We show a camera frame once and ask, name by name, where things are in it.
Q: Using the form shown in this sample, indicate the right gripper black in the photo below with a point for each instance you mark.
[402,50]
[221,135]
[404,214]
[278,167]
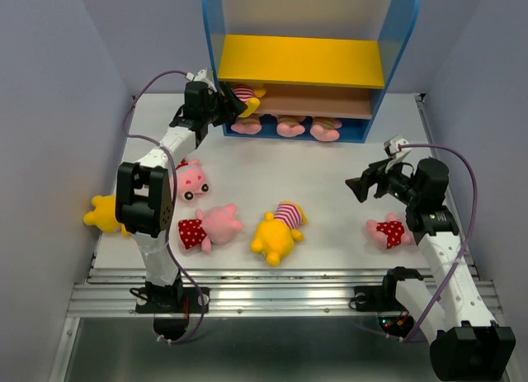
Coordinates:
[360,186]

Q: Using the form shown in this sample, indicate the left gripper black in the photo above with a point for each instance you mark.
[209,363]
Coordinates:
[234,104]

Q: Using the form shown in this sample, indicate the yellow bear plush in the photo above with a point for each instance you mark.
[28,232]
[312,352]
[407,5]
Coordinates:
[250,96]
[275,237]
[103,215]

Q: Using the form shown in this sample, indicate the pink frog plush striped shirt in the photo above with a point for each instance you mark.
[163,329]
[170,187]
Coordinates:
[249,125]

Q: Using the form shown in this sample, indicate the pink plush striped body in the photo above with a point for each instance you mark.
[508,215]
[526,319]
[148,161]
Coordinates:
[290,126]

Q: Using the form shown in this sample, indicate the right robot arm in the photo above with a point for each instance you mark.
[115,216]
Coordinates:
[466,343]

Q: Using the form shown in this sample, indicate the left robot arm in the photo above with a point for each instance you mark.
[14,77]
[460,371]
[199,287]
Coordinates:
[145,193]

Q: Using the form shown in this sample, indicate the brown lower shelf board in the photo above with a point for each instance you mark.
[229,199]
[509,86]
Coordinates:
[301,106]

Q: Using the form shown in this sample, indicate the blue wooden toy shelf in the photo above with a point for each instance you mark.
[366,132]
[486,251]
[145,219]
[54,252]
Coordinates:
[390,23]

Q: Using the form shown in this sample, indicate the pink pig plush right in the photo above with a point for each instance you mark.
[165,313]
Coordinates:
[389,233]

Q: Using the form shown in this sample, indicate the pink pig plush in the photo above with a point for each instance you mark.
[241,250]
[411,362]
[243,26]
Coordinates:
[217,225]
[389,233]

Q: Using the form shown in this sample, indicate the pink pig plush dotted dress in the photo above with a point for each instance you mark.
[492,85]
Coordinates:
[190,180]

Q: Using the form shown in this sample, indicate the pink pig plush centre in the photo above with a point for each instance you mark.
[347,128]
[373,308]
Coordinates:
[217,225]

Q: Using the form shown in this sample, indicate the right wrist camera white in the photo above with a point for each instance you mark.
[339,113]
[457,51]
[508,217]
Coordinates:
[397,149]

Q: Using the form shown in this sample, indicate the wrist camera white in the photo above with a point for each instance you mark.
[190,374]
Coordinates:
[204,76]
[397,149]

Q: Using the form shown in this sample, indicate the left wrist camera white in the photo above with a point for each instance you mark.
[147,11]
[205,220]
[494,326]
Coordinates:
[204,76]

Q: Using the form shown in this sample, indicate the aluminium rail frame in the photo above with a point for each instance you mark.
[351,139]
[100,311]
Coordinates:
[292,323]

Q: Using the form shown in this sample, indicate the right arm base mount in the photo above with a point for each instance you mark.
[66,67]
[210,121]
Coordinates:
[392,318]

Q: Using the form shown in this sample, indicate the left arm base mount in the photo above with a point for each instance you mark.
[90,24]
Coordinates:
[176,317]

